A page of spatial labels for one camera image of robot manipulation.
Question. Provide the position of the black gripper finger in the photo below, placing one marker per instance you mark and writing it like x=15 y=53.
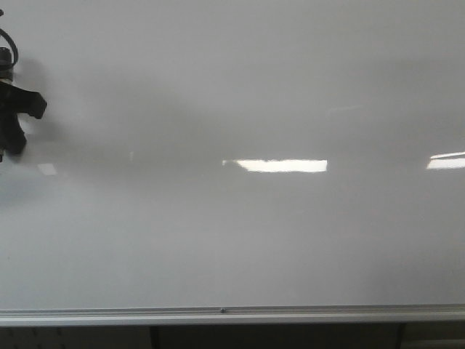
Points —
x=16 y=100
x=13 y=139

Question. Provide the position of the black and white whiteboard marker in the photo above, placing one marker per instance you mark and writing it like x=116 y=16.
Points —
x=6 y=70

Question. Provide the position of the white whiteboard with aluminium frame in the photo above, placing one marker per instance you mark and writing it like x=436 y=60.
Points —
x=236 y=162

